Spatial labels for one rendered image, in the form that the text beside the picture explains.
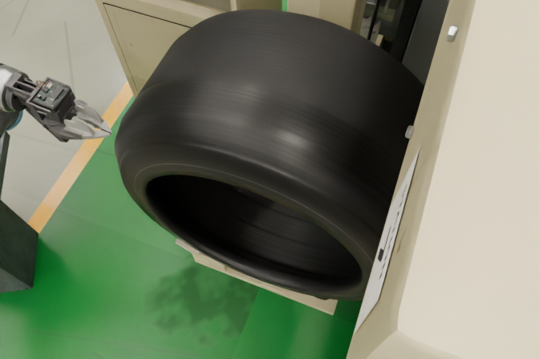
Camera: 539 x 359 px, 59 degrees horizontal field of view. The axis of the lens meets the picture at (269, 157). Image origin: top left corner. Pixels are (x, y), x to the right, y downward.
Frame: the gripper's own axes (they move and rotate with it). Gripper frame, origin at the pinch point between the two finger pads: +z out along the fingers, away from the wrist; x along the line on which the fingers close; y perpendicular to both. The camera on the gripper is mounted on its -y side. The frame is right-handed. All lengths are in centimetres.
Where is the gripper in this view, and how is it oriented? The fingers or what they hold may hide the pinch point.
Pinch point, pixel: (106, 133)
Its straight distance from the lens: 104.8
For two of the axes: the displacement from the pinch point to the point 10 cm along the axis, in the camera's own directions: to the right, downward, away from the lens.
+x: 3.7, -8.0, 4.8
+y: 1.0, -4.8, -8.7
